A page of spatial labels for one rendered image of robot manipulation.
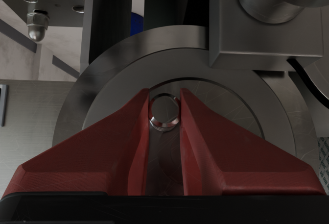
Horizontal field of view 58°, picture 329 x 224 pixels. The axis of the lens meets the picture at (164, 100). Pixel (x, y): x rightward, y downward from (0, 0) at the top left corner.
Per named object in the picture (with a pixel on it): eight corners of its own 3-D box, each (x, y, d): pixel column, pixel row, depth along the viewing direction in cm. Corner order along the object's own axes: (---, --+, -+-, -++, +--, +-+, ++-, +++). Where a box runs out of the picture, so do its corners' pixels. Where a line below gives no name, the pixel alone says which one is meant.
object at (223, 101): (179, 270, 13) (81, 139, 14) (176, 255, 15) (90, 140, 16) (300, 164, 14) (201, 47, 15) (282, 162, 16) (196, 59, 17)
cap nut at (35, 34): (45, 12, 49) (42, 37, 49) (52, 21, 53) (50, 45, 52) (22, 11, 49) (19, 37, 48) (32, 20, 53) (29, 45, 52)
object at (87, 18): (107, -197, 20) (88, 63, 17) (132, -13, 44) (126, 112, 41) (100, -197, 20) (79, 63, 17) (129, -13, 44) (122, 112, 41)
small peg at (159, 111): (187, 121, 12) (153, 131, 12) (181, 127, 14) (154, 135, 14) (176, 87, 12) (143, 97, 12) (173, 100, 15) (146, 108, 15)
